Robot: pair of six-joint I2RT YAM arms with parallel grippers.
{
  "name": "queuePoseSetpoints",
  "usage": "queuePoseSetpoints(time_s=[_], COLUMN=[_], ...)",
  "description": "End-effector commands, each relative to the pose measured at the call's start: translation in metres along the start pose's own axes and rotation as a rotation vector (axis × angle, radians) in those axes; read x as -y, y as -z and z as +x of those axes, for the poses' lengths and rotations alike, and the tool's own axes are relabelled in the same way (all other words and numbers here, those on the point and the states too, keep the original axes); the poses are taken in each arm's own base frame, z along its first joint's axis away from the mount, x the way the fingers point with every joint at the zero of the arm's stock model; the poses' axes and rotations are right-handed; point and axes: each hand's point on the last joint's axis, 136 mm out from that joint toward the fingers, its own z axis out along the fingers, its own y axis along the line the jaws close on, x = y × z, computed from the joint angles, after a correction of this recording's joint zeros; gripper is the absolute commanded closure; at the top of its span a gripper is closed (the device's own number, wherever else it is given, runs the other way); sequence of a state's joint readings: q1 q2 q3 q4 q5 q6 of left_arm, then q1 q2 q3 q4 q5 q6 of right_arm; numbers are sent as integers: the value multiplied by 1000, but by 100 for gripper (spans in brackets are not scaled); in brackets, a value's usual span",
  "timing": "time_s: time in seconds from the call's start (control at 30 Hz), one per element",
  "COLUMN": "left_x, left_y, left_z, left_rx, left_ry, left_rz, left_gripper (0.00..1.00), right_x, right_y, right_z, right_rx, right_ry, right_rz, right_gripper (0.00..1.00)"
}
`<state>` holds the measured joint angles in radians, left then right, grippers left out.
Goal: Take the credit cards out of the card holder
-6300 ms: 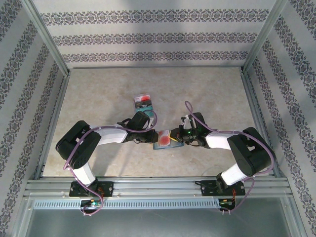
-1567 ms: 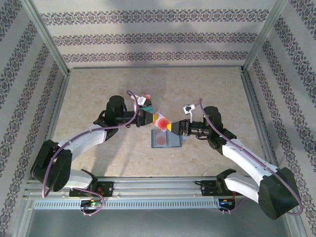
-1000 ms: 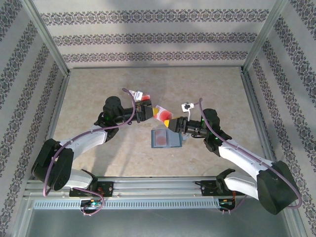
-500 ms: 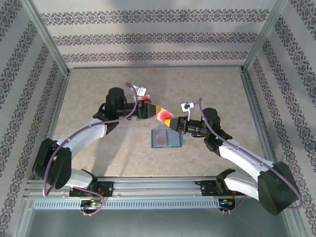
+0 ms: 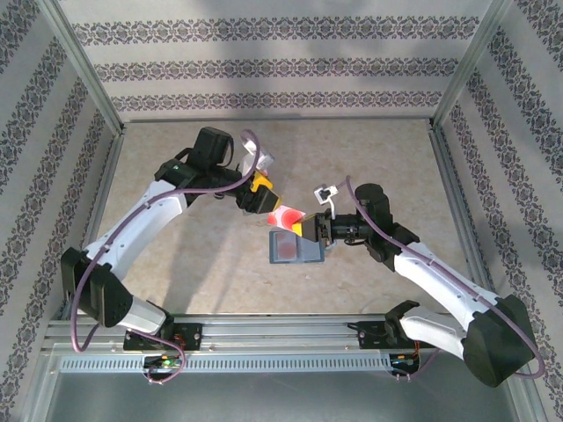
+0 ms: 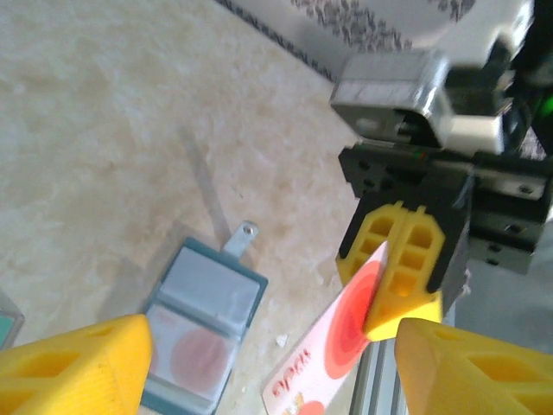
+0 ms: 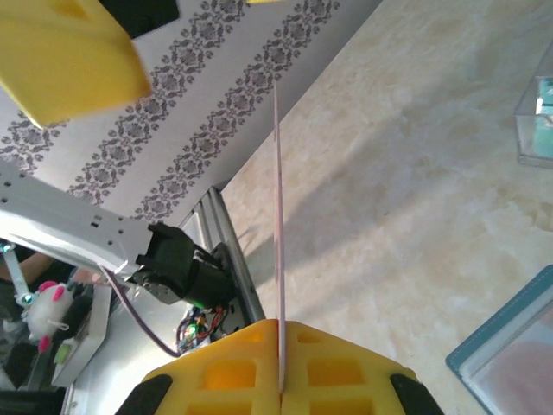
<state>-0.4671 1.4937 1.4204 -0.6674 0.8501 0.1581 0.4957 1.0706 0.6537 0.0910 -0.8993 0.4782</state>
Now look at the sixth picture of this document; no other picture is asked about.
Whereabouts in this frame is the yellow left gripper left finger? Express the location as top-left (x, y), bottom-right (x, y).
top-left (0, 314), bottom-right (153, 415)

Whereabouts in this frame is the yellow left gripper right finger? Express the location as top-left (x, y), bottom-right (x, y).
top-left (395, 317), bottom-right (553, 415)

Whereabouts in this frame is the red white april card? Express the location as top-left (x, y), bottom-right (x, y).
top-left (260, 240), bottom-right (391, 415)

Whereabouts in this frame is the teal card holder wallet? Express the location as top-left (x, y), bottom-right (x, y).
top-left (138, 220), bottom-right (270, 415)

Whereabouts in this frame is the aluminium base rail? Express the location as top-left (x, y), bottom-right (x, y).
top-left (348, 258), bottom-right (553, 415)

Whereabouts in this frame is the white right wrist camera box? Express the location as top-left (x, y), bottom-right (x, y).
top-left (329, 48), bottom-right (522, 153)

